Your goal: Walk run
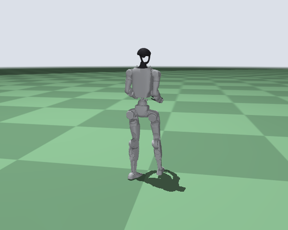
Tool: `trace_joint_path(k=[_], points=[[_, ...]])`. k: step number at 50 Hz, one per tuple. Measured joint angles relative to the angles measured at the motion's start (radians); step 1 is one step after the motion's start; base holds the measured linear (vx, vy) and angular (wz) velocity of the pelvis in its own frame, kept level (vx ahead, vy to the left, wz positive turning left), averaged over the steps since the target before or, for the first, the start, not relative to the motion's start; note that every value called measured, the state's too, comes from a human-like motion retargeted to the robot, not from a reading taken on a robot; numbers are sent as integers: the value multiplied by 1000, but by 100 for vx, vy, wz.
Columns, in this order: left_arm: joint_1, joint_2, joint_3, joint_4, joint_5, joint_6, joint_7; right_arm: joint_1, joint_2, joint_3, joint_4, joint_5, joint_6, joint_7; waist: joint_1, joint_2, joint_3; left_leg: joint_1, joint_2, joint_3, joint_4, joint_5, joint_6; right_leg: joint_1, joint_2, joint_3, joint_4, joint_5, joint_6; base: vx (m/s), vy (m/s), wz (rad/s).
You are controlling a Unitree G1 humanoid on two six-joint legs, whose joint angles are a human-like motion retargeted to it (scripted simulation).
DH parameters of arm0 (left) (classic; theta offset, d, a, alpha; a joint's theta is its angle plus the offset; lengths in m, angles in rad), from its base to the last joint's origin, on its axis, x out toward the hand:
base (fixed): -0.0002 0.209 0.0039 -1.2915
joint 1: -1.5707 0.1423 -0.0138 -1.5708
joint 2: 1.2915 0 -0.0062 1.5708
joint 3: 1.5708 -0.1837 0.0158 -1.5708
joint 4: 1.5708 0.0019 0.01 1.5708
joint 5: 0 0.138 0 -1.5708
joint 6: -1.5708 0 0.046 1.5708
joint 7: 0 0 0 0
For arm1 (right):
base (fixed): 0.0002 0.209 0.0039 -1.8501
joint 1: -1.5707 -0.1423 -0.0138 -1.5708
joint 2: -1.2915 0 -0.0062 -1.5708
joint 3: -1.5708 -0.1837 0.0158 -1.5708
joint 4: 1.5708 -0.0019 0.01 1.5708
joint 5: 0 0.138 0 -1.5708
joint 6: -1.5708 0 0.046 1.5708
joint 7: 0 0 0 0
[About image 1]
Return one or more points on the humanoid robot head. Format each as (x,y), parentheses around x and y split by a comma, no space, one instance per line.
(142,53)

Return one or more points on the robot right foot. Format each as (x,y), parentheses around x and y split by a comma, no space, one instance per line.
(159,172)

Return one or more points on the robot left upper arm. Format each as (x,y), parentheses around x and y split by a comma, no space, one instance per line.
(128,81)

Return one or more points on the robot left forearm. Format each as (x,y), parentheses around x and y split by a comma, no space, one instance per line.
(132,95)

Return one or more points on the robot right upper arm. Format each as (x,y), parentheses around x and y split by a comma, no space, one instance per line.
(156,80)

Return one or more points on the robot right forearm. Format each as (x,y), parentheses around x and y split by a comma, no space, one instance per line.
(158,98)

